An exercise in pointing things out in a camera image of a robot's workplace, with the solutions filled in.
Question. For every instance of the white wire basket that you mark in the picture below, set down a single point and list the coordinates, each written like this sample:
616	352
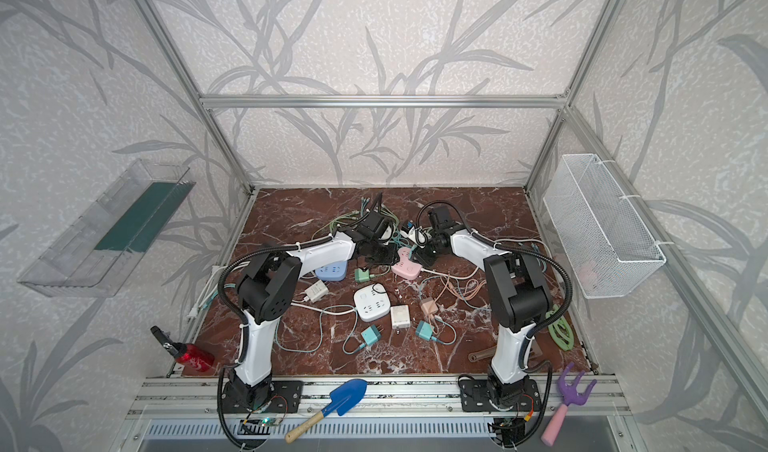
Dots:
609	247

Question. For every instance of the blue toy shovel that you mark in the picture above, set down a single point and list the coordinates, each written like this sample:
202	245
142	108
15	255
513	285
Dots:
342	400

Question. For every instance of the clear plastic wall bin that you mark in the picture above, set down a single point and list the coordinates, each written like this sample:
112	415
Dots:
95	255

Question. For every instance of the brown toy rake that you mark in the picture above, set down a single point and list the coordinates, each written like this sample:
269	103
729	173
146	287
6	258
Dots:
488	353

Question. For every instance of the blue power socket cube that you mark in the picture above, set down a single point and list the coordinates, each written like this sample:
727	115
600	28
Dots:
334	272

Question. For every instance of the white charger plug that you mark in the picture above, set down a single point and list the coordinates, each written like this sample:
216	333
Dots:
400	317
316	291

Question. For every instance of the purple toy rake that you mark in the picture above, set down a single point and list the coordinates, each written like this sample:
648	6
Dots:
571	396

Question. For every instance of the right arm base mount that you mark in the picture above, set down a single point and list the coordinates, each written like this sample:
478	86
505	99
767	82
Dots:
490	395

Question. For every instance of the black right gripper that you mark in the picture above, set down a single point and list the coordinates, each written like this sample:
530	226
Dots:
426	251

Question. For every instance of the teal charger plug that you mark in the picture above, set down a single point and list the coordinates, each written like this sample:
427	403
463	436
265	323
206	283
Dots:
370	336
425	331

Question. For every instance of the red spray bottle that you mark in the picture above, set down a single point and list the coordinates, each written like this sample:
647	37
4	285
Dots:
185	354

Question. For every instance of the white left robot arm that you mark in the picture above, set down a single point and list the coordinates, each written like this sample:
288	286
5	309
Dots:
259	288

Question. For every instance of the pink power socket cube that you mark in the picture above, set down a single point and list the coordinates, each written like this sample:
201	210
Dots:
406	268

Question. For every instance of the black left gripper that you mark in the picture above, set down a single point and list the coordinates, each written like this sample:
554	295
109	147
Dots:
380	249

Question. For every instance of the pink charger plug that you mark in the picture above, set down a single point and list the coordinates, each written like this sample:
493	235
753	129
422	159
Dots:
429	307

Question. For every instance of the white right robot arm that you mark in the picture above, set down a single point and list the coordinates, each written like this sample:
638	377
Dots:
528	290

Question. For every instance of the white power socket cube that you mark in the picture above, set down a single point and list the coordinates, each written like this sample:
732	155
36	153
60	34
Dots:
372	302

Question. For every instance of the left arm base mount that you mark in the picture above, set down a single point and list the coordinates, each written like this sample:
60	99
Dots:
281	396

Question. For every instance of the green plastic toy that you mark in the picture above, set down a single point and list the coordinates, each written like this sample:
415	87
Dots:
562	334

